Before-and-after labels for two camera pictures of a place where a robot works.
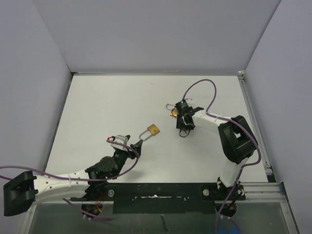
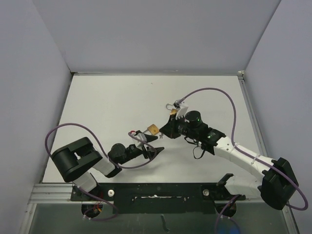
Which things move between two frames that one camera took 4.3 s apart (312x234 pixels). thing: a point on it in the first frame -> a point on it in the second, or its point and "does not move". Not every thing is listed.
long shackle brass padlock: x=152 y=129 does not move
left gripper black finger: x=137 y=146 -> x=151 y=154
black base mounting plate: x=163 y=198 does not move
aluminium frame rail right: x=288 y=213 does not move
